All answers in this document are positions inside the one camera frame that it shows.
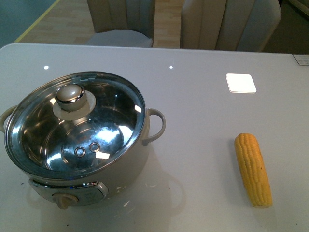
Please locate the beige electric cooking pot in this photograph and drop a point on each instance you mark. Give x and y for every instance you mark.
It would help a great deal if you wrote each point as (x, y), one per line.
(90, 189)

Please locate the glass pot lid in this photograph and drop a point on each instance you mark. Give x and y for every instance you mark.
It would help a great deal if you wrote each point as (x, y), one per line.
(45, 141)

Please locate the left beige upholstered chair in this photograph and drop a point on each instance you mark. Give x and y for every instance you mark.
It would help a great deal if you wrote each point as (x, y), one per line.
(122, 23)

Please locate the yellow corn cob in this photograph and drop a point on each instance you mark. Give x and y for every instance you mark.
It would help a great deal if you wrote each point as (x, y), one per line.
(252, 170)

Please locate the right beige upholstered chair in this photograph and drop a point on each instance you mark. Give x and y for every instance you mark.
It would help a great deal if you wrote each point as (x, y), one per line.
(228, 25)

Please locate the beige upholstered chair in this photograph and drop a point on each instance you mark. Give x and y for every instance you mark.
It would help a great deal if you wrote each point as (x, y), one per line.
(228, 25)
(122, 23)

